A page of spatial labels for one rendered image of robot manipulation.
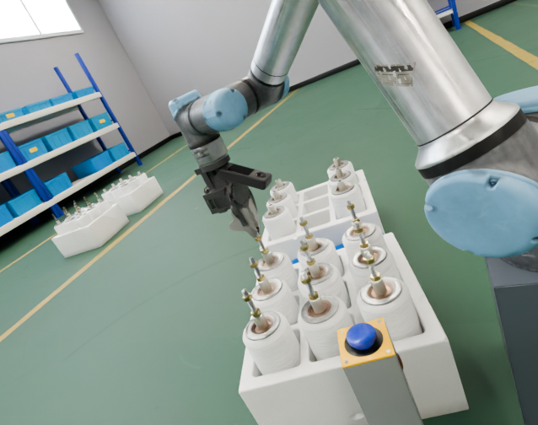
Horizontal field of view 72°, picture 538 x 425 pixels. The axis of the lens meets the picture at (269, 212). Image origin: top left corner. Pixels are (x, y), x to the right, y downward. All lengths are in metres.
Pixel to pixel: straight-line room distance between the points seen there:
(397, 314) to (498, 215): 0.32
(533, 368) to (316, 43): 6.67
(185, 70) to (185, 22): 0.88
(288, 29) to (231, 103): 0.16
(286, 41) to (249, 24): 6.73
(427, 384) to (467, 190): 0.45
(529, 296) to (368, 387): 0.25
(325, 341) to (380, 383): 0.19
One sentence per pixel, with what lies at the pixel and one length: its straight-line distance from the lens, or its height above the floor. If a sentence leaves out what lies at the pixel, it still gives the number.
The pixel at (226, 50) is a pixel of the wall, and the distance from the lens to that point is 7.66.
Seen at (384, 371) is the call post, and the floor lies 0.29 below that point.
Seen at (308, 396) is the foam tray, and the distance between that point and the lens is 0.77.
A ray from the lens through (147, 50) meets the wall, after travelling 8.55.
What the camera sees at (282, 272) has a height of 0.23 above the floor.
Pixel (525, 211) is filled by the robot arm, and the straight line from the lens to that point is 0.41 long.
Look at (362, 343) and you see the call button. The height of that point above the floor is 0.33.
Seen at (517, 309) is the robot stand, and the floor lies 0.26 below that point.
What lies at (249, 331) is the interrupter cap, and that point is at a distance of 0.76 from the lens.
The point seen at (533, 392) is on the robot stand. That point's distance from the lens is 0.77.
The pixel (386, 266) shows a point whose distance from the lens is 0.79.
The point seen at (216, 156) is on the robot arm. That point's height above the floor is 0.56.
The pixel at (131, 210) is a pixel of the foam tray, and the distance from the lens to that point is 3.44.
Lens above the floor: 0.69
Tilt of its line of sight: 21 degrees down
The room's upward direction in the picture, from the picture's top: 25 degrees counter-clockwise
